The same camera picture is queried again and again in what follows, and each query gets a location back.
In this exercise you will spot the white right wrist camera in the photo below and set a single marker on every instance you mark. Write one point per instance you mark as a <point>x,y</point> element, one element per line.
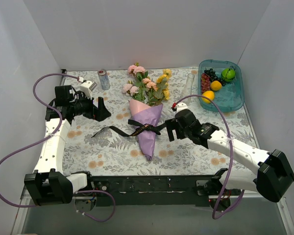
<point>177,107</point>

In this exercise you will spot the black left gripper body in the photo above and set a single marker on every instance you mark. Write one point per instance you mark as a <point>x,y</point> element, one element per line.
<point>95,110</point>

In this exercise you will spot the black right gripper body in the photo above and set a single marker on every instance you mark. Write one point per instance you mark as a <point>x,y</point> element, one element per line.
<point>173,127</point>

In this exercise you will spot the floral tablecloth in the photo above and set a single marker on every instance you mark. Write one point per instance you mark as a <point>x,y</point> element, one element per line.
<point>110,154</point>

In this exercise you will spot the silver drink can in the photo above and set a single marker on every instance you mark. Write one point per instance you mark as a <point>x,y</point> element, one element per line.
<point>104,80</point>

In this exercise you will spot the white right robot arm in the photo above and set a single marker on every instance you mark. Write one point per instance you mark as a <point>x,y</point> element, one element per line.
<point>271,173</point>

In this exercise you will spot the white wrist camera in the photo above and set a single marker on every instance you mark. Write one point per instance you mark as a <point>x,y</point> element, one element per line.
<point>177,107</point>
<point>87,88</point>

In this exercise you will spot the black grape bunch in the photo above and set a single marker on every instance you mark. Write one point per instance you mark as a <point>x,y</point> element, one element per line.
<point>213,77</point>

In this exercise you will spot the clear glass vase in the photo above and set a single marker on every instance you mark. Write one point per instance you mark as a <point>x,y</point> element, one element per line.
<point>187,90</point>

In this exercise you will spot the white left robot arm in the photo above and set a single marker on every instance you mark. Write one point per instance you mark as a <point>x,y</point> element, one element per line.
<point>47,184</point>

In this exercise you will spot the black ribbon gold lettering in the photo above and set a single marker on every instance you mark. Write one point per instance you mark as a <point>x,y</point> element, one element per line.
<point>140,128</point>

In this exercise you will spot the orange-pink flower stem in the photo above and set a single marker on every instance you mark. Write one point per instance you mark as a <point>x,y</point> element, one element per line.
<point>149,89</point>

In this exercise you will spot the pale pink flower stem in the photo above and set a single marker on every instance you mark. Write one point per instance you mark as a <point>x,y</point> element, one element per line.
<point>138,72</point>

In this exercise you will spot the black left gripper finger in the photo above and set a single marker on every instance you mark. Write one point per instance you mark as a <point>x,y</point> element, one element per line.
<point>101,107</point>
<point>100,117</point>

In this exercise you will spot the pink and purple wrapping paper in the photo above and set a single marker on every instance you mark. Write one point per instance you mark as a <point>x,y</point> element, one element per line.
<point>144,114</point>

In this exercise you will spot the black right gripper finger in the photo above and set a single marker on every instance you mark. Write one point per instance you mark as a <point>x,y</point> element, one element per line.
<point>172,123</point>
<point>171,130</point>

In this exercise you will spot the red grape bunch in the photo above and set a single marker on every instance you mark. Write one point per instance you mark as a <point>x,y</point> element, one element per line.
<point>205,82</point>

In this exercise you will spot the teal plastic tray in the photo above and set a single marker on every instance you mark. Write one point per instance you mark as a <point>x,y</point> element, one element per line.
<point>231,96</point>

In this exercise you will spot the light pink flower stem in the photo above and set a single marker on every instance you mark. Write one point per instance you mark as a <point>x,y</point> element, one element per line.
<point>136,90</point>

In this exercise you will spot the green ball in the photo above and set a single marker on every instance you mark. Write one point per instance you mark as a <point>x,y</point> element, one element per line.
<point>228,74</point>

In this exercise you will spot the orange fruit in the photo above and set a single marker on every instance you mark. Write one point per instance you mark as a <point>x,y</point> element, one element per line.
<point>215,86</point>

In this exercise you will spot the yellow flower stem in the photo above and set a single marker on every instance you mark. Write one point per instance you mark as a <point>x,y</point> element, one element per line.
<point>162,82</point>

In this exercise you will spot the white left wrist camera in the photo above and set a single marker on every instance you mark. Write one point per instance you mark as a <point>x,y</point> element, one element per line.
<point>87,88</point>

